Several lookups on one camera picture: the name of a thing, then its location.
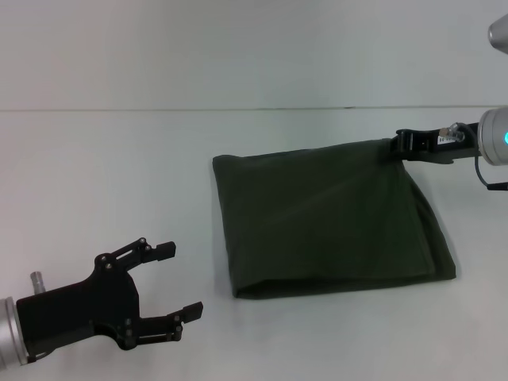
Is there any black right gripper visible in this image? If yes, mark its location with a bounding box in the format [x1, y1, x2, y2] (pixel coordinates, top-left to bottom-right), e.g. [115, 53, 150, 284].
[390, 121, 483, 164]

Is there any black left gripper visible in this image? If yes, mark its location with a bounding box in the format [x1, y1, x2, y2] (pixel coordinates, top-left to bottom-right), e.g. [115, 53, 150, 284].
[14, 237, 205, 353]

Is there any dark green t-shirt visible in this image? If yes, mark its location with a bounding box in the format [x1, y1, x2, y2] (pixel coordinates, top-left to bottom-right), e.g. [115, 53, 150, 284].
[211, 137, 458, 302]

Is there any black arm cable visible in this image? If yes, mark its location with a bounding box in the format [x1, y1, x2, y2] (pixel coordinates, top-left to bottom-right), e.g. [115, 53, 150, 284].
[456, 121, 508, 192]

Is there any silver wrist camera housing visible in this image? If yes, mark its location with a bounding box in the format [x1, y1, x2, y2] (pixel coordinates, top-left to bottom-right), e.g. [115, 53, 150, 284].
[487, 13, 508, 56]

